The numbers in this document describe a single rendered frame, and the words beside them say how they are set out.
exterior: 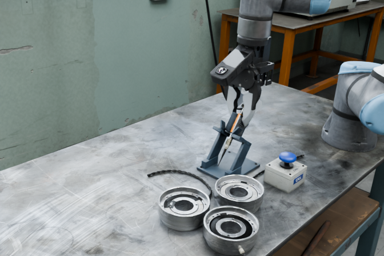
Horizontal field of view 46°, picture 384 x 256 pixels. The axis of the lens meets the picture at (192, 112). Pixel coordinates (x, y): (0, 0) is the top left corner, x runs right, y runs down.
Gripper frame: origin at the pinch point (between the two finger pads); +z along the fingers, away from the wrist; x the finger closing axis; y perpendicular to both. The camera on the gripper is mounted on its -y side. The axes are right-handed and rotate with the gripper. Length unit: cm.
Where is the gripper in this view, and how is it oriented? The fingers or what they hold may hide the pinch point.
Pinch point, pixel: (238, 119)
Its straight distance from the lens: 108.6
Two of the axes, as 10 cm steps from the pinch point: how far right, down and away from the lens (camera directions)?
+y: 6.7, -2.4, 7.0
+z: -0.7, 9.2, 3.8
